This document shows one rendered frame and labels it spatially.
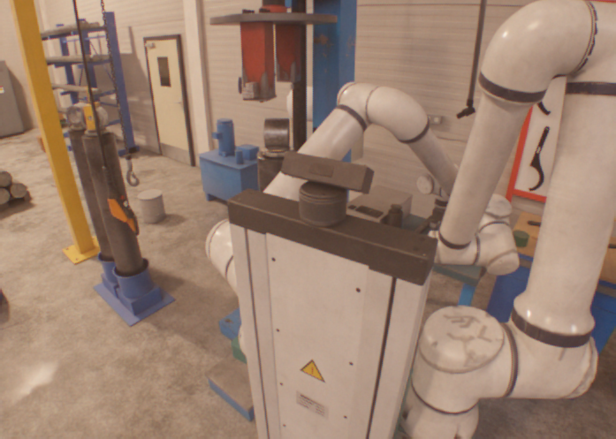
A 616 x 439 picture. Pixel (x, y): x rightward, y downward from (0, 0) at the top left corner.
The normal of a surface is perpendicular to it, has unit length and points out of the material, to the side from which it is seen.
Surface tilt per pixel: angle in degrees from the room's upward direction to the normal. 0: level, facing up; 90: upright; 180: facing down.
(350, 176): 61
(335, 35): 90
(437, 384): 90
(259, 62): 90
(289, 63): 90
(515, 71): 106
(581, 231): 81
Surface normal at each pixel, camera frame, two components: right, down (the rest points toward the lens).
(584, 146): -0.77, 0.16
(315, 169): -0.46, -0.10
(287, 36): -0.28, 0.43
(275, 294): -0.52, 0.38
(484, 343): -0.08, -0.85
